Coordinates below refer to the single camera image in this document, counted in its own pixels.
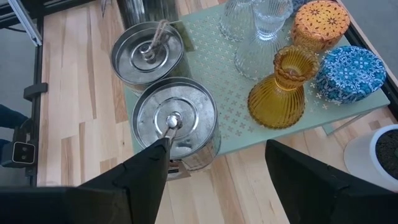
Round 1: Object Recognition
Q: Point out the green perforated metal shelf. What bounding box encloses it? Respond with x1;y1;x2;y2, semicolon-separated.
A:
124;0;391;156

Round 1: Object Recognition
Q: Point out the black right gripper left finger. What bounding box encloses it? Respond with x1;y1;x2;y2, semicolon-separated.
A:
0;138;172;224

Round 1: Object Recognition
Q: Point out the snake plant in white pot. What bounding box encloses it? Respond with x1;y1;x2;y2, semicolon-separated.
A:
343;124;398;192

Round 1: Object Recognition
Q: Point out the black table-level camera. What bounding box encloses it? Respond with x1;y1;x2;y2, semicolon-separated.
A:
0;118;38;169

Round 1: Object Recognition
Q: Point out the person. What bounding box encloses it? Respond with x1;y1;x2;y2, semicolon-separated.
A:
0;104;30;166

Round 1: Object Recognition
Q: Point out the clear ribbed glass holder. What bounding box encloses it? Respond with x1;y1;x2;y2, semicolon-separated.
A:
233;0;295;81
217;0;259;43

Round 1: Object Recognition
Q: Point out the amber ribbed glass holder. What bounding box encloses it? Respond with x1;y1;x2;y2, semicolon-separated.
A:
247;45;320;130

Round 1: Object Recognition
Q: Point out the silver aluminium bar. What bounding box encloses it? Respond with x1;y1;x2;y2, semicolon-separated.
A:
7;0;43;47

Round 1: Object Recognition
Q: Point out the silver lidded tin candle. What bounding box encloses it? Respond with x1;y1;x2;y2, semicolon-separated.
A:
110;19;195;94
116;0;180;29
130;77;222;181

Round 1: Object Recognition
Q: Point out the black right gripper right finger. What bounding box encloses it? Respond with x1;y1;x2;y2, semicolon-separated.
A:
266;139;398;224

